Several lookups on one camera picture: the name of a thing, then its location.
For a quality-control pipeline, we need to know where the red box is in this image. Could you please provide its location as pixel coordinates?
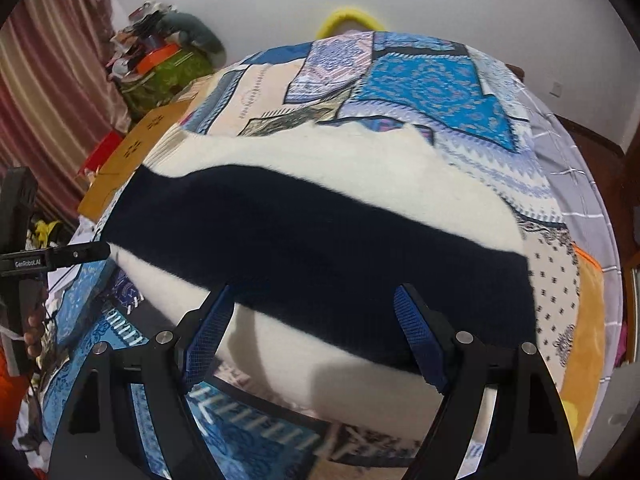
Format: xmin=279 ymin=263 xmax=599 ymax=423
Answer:
xmin=82 ymin=130 xmax=123 ymax=173

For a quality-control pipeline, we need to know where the wooden folding lap table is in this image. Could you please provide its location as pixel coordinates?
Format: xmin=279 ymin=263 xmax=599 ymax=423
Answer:
xmin=77 ymin=100 xmax=193 ymax=221

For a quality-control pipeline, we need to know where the yellow cloth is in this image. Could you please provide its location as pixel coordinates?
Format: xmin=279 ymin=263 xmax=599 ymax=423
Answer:
xmin=30 ymin=220 xmax=66 ymax=248

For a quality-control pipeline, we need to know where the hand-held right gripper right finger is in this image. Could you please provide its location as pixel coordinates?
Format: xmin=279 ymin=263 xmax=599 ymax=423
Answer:
xmin=392 ymin=282 xmax=581 ymax=480

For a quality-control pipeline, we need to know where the striped pink curtain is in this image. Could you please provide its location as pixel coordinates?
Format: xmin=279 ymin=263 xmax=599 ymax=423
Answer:
xmin=0 ymin=0 xmax=131 ymax=221

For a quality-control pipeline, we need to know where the grey plush toy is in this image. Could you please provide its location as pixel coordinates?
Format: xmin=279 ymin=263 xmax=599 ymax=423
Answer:
xmin=165 ymin=11 xmax=226 ymax=53

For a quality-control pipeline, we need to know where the yellow ring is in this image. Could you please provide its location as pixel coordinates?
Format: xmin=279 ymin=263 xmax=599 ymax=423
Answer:
xmin=315 ymin=6 xmax=386 ymax=40

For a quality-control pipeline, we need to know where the green patterned cloth bundle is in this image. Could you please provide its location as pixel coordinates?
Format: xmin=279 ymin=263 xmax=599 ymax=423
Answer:
xmin=120 ymin=49 xmax=213 ymax=116

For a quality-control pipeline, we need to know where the white and navy fleece garment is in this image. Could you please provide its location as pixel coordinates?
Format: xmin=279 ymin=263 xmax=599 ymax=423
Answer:
xmin=97 ymin=122 xmax=538 ymax=423

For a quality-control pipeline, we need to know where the orange box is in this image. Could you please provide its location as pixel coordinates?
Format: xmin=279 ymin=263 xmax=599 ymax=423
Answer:
xmin=135 ymin=44 xmax=181 ymax=73

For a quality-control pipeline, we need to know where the person's left hand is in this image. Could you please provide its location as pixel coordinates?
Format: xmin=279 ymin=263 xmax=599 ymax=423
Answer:
xmin=22 ymin=310 xmax=48 ymax=361

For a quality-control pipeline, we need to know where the orange cloth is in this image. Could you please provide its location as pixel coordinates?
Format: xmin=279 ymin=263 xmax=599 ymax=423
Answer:
xmin=0 ymin=355 xmax=31 ymax=421

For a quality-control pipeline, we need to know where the orange floral blanket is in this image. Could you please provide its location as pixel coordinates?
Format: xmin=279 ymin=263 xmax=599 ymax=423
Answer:
xmin=555 ymin=245 xmax=608 ymax=456

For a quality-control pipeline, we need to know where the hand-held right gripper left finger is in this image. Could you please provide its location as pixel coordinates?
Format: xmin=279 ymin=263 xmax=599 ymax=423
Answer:
xmin=47 ymin=282 xmax=236 ymax=480

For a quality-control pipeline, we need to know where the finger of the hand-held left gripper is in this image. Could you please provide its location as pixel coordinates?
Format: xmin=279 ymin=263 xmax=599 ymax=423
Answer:
xmin=65 ymin=241 xmax=112 ymax=267

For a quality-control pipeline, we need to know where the blue patchwork print bedsheet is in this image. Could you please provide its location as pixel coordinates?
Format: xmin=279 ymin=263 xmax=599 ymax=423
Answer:
xmin=15 ymin=30 xmax=583 ymax=480

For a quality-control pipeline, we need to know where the grey checked sheet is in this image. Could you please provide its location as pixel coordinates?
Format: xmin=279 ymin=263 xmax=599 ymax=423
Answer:
xmin=510 ymin=67 xmax=623 ymax=361

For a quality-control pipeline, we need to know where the pile of assorted clutter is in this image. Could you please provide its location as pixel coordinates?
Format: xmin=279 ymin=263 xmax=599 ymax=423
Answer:
xmin=107 ymin=2 xmax=176 ymax=81

